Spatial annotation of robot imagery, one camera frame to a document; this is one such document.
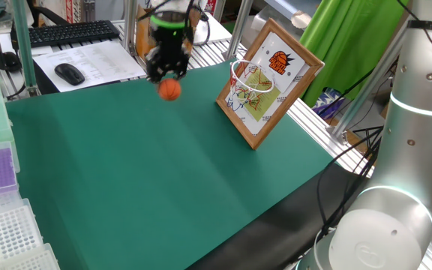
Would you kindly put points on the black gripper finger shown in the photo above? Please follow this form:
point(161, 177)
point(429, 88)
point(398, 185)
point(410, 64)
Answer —
point(184, 65)
point(154, 67)

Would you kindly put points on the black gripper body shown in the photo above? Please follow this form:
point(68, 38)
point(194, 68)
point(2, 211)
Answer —
point(171, 43)

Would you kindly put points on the orange mini basketball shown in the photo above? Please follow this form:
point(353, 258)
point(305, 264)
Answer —
point(169, 89)

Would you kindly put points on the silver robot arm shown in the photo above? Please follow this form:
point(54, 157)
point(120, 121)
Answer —
point(418, 112)

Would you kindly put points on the wooden-framed mini basketball hoop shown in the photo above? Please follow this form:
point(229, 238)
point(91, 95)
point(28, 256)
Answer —
point(272, 127)

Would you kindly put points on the white hoop with net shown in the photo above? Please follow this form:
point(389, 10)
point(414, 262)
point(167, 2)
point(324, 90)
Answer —
point(234, 80)

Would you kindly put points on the printed paper sheets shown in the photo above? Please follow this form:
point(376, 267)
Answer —
point(99, 60)

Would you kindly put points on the black computer mouse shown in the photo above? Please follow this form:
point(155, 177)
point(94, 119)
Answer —
point(69, 74)

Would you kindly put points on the black keyboard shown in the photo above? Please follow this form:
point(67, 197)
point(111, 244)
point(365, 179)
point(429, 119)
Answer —
point(69, 33)

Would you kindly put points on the green table mat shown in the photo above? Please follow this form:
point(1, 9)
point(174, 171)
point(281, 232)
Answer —
point(163, 168)

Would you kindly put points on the white backboard plate with logo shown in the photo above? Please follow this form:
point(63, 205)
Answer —
point(291, 73)

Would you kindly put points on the blue white patterned bag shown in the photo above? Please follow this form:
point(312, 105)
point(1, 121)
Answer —
point(324, 103)

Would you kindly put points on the bright green cloth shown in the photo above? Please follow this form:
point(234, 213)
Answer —
point(336, 48)

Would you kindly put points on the black table pad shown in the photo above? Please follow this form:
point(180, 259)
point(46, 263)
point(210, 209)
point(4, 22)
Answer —
point(276, 225)

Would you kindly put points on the clear pipette tip box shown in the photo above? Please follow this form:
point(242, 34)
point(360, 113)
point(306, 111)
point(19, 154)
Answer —
point(32, 260)
point(13, 232)

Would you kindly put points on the aluminium frame profile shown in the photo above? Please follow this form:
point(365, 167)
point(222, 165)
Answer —
point(24, 48)
point(366, 86)
point(238, 33)
point(130, 26)

